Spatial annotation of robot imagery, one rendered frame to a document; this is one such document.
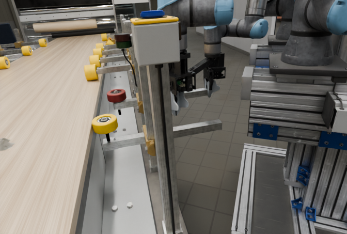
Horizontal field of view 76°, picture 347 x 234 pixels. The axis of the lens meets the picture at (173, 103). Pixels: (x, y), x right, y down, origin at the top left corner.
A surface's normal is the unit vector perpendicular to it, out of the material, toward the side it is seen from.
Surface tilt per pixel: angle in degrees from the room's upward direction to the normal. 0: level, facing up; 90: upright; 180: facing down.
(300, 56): 72
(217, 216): 0
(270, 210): 0
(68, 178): 0
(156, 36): 90
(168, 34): 90
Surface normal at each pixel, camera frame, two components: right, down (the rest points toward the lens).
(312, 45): -0.39, 0.11
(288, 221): -0.06, -0.91
